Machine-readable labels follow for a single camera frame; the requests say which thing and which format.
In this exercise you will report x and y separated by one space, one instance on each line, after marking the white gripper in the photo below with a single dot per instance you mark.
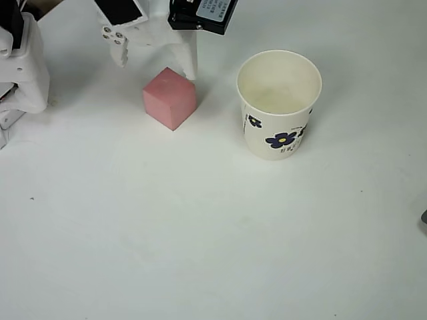
151 37

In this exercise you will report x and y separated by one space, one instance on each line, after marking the grey object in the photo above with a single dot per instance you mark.
424 220

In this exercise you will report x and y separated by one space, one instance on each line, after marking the paper cup with purple flowers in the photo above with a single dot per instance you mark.
277 133

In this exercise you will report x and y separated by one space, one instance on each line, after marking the pink cube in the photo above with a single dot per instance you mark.
166 100

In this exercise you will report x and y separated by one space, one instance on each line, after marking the black camera box with label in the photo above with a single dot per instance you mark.
213 13

